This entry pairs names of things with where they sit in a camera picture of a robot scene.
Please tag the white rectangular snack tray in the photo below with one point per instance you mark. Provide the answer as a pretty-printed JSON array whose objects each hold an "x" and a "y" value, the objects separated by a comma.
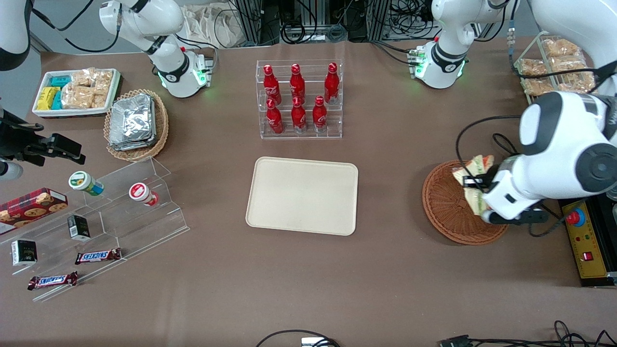
[{"x": 72, "y": 113}]

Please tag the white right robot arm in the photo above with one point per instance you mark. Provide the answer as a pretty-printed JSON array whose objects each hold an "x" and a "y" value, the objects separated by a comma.
[{"x": 168, "y": 72}]

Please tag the green-lid white cup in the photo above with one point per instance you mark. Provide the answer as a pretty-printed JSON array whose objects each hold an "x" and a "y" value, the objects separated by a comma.
[{"x": 83, "y": 182}]

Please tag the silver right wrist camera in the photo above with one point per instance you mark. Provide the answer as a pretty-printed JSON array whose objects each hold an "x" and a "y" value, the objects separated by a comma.
[{"x": 9, "y": 170}]

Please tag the clear-wrapped rice cracker pack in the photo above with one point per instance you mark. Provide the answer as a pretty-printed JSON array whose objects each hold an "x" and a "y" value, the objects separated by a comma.
[
  {"x": 103, "y": 81},
  {"x": 83, "y": 77},
  {"x": 77, "y": 97},
  {"x": 100, "y": 100}
]

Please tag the beige plastic tray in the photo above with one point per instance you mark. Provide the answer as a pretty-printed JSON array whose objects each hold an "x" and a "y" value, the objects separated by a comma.
[{"x": 301, "y": 195}]

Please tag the Snickers chocolate bar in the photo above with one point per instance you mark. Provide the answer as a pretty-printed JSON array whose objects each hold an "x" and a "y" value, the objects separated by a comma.
[
  {"x": 98, "y": 256},
  {"x": 52, "y": 280}
]

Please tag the tan oval wicker basket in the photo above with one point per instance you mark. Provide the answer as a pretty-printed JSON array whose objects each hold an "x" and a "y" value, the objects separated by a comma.
[{"x": 161, "y": 127}]

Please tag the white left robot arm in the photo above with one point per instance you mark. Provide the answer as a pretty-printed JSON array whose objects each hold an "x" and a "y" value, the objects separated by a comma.
[{"x": 554, "y": 144}]

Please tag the teal snack pack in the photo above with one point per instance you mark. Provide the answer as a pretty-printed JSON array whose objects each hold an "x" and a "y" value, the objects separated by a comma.
[
  {"x": 60, "y": 81},
  {"x": 58, "y": 101}
]

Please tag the small black box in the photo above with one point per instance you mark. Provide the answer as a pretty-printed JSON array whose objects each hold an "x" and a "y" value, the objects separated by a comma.
[
  {"x": 78, "y": 227},
  {"x": 24, "y": 253}
]

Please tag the red tartan cookie box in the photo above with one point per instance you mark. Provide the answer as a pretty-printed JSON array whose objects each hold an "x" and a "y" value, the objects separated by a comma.
[{"x": 29, "y": 207}]

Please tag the stack of foil containers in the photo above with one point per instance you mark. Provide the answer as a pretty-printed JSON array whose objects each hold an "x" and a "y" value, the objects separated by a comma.
[{"x": 132, "y": 123}]

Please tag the red cola bottle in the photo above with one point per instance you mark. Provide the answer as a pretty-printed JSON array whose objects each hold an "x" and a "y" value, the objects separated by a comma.
[
  {"x": 331, "y": 86},
  {"x": 274, "y": 120},
  {"x": 299, "y": 118},
  {"x": 271, "y": 86},
  {"x": 297, "y": 86},
  {"x": 319, "y": 117}
]

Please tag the small white adapter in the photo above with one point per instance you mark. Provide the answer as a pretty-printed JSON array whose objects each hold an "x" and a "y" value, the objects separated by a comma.
[{"x": 313, "y": 342}]

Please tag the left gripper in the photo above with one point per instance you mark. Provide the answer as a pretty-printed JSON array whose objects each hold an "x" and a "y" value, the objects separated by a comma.
[{"x": 488, "y": 183}]

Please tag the red-lid white cup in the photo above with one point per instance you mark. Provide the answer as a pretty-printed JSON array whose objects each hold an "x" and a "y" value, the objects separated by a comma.
[{"x": 140, "y": 193}]

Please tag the red emergency stop button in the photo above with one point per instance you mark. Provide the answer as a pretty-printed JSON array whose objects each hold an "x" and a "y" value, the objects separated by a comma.
[{"x": 574, "y": 218}]

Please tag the black control box yellow panel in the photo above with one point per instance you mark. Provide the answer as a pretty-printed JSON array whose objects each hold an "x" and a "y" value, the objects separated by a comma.
[{"x": 590, "y": 250}]

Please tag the yellow snack pack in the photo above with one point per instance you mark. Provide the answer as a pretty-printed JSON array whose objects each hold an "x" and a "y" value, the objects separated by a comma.
[{"x": 46, "y": 98}]

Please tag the brown round wicker basket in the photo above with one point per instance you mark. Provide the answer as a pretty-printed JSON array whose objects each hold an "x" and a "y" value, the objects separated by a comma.
[{"x": 446, "y": 212}]

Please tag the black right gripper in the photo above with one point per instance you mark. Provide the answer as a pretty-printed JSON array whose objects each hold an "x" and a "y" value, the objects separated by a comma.
[{"x": 14, "y": 140}]

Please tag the clear acrylic stepped shelf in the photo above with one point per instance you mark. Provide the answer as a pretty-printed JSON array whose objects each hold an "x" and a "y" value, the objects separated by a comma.
[{"x": 140, "y": 226}]

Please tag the clear acrylic bottle rack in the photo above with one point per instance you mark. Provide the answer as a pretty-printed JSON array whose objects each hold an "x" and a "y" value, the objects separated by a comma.
[{"x": 308, "y": 135}]

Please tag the white cloth bag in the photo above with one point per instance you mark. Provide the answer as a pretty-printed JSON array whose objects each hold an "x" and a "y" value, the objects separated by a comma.
[{"x": 207, "y": 24}]

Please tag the triangle sandwich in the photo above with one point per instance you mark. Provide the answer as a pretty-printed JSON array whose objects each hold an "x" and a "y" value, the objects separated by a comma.
[{"x": 475, "y": 166}]

